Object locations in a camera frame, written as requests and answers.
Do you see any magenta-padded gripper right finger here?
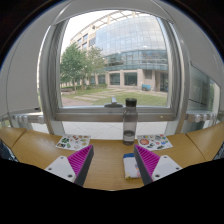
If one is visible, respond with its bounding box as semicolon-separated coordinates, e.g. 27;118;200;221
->
134;144;184;186

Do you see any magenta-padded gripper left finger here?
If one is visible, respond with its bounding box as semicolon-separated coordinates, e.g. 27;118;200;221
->
44;144;95;187

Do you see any white cartoon-print towel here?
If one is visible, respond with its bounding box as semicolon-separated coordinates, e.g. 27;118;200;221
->
122;152;142;181

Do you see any sticker sheet with red circle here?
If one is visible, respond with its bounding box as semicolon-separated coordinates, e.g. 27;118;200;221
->
136;133;174;152

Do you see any sticker sheet with green stickers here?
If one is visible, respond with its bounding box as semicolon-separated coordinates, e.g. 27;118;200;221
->
55;133;92;152

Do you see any clear bottle with black cap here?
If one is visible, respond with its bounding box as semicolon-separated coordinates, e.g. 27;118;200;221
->
122;97;139;146

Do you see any white-framed window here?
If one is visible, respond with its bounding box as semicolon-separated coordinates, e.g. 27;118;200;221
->
38;8;188;123

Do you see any green tree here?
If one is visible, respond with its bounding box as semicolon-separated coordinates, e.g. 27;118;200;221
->
59;43;108;94

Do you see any glass-fronted building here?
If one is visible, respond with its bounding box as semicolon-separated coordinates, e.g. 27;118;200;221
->
69;9;169;93

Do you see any white rail with knobs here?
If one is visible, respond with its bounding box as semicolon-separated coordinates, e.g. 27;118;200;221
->
184;110;221;124
0;111;46;126

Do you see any grey window handle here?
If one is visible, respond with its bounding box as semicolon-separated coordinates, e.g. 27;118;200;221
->
103;96;124;109

